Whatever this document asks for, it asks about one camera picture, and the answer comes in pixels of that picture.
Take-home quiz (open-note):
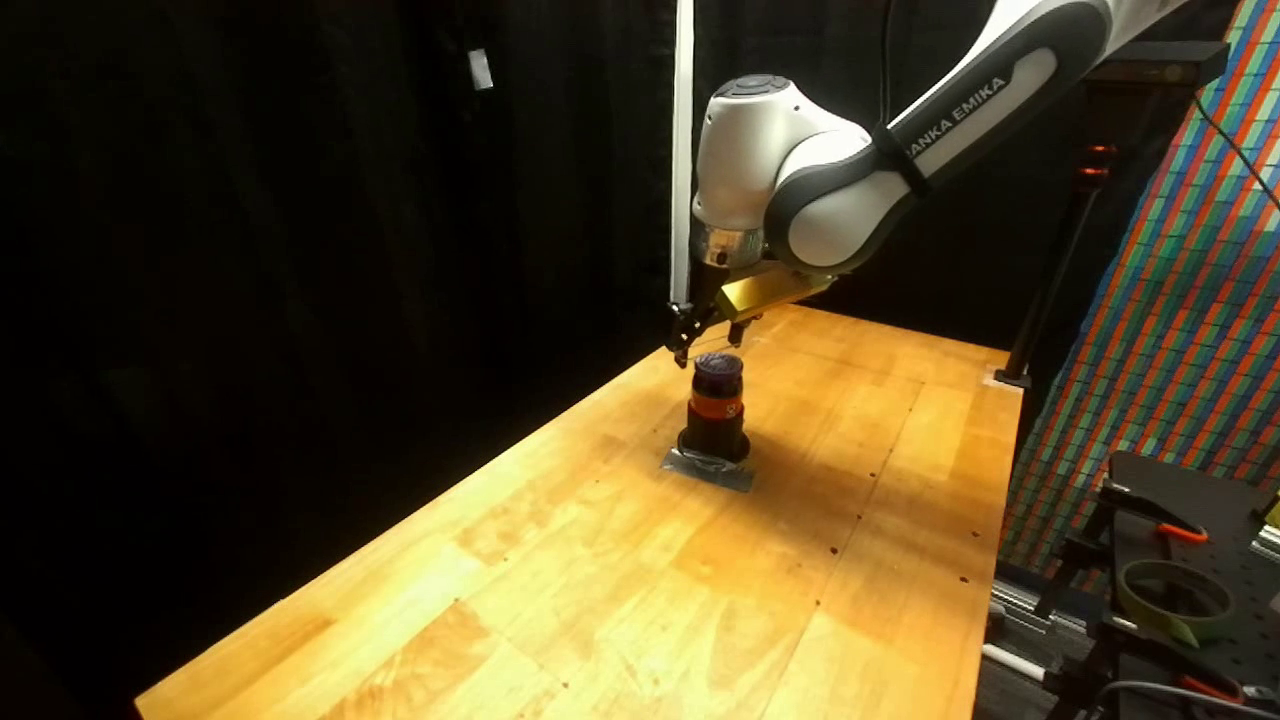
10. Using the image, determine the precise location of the black curtain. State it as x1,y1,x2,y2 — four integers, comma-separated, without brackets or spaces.
0,0,1241,720

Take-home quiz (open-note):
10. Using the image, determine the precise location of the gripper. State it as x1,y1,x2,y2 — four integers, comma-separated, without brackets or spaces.
664,262,753,369

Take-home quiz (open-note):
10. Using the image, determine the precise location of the grey cable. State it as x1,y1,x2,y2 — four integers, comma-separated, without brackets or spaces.
1088,680,1280,720

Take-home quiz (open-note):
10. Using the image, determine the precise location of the white vertical pole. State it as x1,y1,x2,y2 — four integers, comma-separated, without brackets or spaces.
669,0,696,307

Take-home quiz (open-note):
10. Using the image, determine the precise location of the dark stand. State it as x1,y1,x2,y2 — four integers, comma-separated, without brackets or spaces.
994,40,1231,391

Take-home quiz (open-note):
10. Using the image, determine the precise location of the orange handled clamp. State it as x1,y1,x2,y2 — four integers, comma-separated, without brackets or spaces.
1098,480,1213,547

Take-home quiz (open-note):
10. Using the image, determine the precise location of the colourful patterned panel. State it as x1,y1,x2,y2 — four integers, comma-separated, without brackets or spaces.
998,0,1280,593

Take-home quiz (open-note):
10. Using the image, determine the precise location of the black cable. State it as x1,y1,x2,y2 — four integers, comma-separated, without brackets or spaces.
1194,94,1280,196

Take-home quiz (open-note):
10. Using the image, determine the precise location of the black perforated table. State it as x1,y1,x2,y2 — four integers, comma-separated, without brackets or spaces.
1030,450,1280,720

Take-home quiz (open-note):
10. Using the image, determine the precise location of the white rod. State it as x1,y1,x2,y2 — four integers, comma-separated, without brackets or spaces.
983,644,1053,685

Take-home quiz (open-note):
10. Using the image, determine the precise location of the green tape roll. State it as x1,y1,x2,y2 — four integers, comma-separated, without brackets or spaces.
1116,558,1235,648

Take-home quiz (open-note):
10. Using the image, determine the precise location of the dark purple cup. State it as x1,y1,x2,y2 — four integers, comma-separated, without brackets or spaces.
678,352,752,467

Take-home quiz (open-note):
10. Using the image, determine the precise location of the silver tape patch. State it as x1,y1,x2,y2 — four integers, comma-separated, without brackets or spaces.
659,445,757,494

